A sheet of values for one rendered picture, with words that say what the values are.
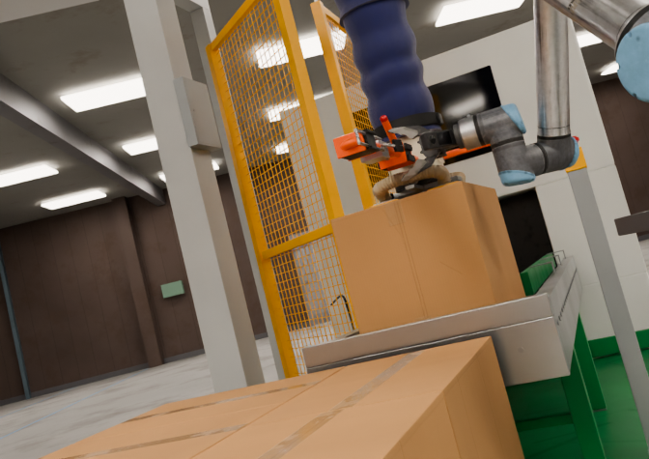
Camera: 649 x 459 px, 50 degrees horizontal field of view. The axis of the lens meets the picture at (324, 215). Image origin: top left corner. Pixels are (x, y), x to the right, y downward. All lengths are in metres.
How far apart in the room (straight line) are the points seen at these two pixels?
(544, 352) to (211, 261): 1.54
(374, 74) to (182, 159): 1.08
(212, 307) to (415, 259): 1.22
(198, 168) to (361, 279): 1.20
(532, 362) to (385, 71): 0.99
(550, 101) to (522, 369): 0.71
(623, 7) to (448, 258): 0.79
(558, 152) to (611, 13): 0.56
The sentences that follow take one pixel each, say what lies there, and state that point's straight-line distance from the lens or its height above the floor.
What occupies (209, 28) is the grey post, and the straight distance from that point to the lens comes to 5.64.
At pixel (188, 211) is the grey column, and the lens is 2.98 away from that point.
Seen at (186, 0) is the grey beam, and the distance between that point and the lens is 5.54.
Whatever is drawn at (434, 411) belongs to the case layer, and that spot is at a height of 0.53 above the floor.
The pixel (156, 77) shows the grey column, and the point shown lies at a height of 1.81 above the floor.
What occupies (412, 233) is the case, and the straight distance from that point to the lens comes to 1.94.
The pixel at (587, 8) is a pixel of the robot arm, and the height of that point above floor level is 1.18.
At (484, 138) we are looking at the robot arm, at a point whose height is 1.05.
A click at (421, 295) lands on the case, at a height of 0.68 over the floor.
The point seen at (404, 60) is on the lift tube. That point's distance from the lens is 2.26.
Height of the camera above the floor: 0.76
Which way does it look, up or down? 6 degrees up
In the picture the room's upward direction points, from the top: 14 degrees counter-clockwise
